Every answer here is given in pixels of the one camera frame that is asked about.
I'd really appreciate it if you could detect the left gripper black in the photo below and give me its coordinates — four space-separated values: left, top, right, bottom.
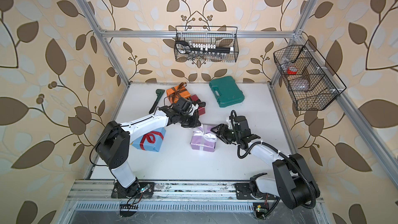
178 112 203 128

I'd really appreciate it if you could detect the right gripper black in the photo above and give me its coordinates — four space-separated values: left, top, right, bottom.
211 123 241 144

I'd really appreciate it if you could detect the purple gift box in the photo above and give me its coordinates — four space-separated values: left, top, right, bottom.
190 124 218 152

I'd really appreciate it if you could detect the white ribbon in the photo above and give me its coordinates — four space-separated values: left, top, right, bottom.
191 124 217 144

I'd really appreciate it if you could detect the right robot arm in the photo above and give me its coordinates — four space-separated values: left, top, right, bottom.
211 110 320 209

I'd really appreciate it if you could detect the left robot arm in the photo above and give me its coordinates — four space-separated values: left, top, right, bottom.
94 98 205 190

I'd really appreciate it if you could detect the dark red gift box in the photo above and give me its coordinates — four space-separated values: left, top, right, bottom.
190 94 206 116

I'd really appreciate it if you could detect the orange gift box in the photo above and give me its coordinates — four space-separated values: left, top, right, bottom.
166 83 192 104

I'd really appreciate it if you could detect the black printed ribbon bow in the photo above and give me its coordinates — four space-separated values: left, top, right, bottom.
194 100 206 108

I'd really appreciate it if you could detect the brown ribbon bow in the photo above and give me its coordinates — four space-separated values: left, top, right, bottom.
169 82 189 103

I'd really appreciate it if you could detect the red ribbon bow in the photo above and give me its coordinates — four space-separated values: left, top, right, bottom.
140 131 164 152

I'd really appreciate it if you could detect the blue gift box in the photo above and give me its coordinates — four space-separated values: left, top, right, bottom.
130 128 166 152

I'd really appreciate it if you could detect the green plastic tool case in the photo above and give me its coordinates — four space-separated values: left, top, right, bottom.
209 76 245 108

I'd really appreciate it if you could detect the red object in basket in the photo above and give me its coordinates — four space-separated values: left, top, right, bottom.
287 65 298 75

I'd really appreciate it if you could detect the black corrugated cable conduit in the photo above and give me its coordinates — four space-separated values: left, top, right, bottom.
237 141 321 209

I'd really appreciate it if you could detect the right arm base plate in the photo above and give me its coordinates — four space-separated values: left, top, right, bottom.
234 182 277 201

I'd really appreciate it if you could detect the socket set rail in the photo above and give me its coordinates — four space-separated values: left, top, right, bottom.
174 40 235 55

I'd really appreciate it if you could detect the black wire basket back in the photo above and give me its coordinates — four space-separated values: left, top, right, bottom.
174 25 239 64

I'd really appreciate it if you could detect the black wire basket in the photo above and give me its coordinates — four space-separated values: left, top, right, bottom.
273 40 347 111
174 25 239 64

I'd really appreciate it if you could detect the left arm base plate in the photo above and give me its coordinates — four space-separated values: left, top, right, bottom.
111 180 155 199

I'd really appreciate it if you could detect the black wire basket right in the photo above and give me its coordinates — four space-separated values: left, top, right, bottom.
273 40 347 111

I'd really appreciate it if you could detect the aluminium front rail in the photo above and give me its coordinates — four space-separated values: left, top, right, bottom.
66 179 324 203

